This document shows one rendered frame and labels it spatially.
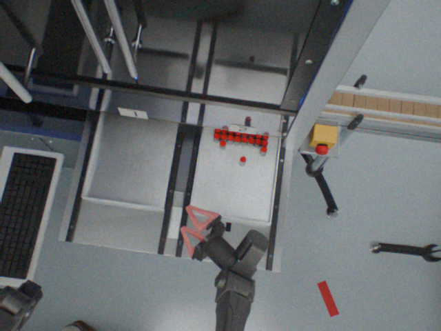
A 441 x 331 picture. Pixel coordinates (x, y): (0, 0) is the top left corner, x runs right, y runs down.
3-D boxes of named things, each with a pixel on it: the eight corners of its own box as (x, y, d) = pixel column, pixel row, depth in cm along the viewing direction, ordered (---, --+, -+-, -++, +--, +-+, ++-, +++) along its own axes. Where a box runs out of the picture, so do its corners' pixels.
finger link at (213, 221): (174, 225, 124) (201, 251, 120) (178, 208, 118) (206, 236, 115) (193, 209, 127) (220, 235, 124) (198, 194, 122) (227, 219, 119)
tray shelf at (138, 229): (91, 100, 174) (89, 98, 172) (295, 129, 173) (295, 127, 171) (58, 241, 161) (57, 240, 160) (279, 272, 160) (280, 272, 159)
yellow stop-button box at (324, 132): (310, 125, 163) (315, 117, 156) (333, 128, 163) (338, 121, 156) (308, 147, 161) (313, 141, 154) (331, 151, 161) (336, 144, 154)
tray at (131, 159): (105, 100, 172) (103, 96, 168) (181, 111, 171) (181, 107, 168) (83, 198, 163) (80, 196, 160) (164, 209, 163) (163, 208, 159)
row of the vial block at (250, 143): (213, 136, 169) (213, 132, 165) (267, 144, 169) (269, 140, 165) (213, 143, 169) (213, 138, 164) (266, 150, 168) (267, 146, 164)
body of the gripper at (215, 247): (194, 257, 125) (216, 278, 122) (201, 236, 117) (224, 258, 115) (212, 242, 128) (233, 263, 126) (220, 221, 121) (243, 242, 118)
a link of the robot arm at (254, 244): (213, 290, 111) (247, 307, 113) (240, 253, 107) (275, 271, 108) (216, 257, 122) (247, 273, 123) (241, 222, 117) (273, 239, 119)
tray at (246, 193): (204, 114, 171) (204, 111, 168) (281, 125, 171) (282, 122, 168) (189, 214, 163) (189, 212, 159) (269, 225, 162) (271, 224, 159)
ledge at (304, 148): (302, 114, 174) (304, 112, 172) (340, 119, 174) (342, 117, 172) (298, 152, 171) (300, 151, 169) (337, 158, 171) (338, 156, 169)
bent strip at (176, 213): (175, 194, 164) (173, 190, 158) (184, 195, 164) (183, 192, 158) (167, 237, 160) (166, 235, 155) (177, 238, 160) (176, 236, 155)
